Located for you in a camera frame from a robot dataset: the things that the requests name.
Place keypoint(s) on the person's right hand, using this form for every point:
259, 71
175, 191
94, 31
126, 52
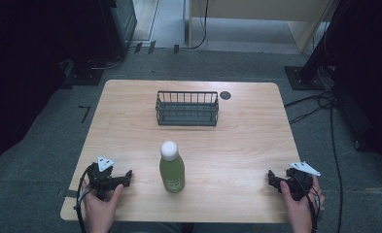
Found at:
298, 212

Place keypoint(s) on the green juice bottle white cap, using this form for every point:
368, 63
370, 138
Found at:
172, 174

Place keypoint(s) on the black round table grommet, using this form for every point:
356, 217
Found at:
225, 95

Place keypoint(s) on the black equipment cabinet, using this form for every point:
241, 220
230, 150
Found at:
114, 29

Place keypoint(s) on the person's left hand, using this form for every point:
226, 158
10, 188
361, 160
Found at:
99, 210

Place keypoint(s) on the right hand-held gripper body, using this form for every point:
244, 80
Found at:
300, 183

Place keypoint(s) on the black stand base plate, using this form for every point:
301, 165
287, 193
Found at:
300, 82

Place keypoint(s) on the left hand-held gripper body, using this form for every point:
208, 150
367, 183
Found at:
101, 177

